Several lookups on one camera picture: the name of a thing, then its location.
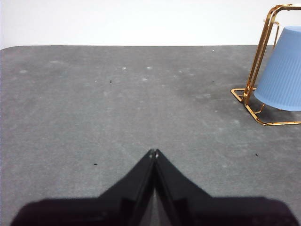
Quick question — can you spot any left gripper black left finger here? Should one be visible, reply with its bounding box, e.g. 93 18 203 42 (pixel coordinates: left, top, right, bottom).
9 149 156 226

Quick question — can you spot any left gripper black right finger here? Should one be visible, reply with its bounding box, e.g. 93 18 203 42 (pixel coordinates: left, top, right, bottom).
156 148 299 226

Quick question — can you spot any gold wire cup rack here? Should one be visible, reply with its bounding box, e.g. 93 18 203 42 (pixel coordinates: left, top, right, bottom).
230 3 301 126

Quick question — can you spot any blue ribbed plastic cup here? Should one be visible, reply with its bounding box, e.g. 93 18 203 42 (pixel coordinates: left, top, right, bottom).
253 25 301 112

